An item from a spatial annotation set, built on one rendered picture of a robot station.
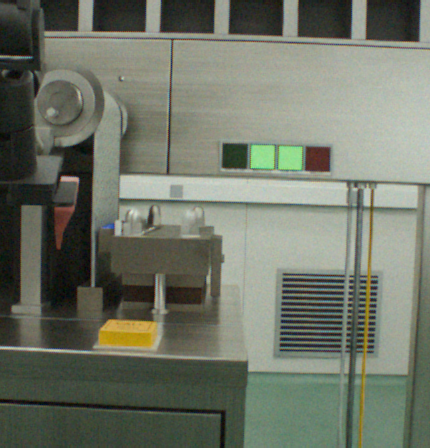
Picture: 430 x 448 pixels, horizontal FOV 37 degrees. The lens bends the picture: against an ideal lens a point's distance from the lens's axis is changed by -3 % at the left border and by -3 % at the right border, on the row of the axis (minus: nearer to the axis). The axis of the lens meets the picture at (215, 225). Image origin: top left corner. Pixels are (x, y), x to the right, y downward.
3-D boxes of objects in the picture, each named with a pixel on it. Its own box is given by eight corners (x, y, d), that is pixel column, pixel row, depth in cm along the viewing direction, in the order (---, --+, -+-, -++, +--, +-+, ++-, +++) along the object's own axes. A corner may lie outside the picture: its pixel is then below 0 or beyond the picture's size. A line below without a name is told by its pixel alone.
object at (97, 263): (91, 291, 112) (92, 239, 111) (114, 274, 135) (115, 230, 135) (94, 291, 112) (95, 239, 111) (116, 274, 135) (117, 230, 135)
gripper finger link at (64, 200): (21, 228, 77) (15, 158, 72) (80, 230, 78) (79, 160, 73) (11, 262, 71) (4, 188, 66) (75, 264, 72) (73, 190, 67)
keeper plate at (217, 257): (209, 296, 123) (211, 238, 123) (211, 288, 133) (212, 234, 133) (223, 296, 123) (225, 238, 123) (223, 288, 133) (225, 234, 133)
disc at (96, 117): (18, 145, 110) (21, 59, 109) (19, 146, 110) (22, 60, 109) (102, 147, 109) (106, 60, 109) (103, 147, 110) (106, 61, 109)
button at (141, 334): (98, 347, 84) (98, 329, 84) (108, 335, 91) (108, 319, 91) (151, 350, 84) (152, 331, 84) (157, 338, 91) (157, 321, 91)
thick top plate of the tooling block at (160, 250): (111, 272, 107) (111, 235, 107) (142, 250, 147) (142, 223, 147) (208, 275, 107) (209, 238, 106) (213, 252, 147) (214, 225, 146)
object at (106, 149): (91, 239, 111) (94, 130, 110) (114, 230, 134) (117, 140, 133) (94, 239, 111) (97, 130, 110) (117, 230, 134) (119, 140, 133)
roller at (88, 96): (27, 136, 109) (29, 69, 108) (64, 146, 135) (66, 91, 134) (92, 137, 109) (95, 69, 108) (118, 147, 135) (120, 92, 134)
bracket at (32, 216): (10, 313, 104) (13, 125, 103) (22, 306, 111) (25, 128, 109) (40, 315, 104) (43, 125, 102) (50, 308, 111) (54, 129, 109)
